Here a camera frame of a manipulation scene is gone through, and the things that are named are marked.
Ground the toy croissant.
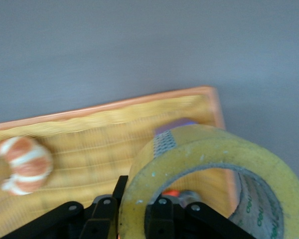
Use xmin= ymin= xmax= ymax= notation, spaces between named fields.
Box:
xmin=0 ymin=136 xmax=53 ymax=196

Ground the yellow wicker tray basket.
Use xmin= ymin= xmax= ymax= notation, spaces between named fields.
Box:
xmin=0 ymin=86 xmax=236 ymax=239

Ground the orange toy carrot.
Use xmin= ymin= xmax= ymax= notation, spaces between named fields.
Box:
xmin=161 ymin=189 xmax=180 ymax=198

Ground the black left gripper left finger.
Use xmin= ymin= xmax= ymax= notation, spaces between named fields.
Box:
xmin=1 ymin=175 xmax=129 ymax=239

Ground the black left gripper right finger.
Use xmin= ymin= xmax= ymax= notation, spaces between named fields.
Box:
xmin=144 ymin=197 xmax=252 ymax=239

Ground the brown table cover sheet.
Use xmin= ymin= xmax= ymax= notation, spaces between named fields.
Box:
xmin=0 ymin=0 xmax=299 ymax=239

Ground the yellowish clear tape roll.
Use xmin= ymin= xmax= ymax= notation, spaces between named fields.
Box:
xmin=118 ymin=124 xmax=299 ymax=239

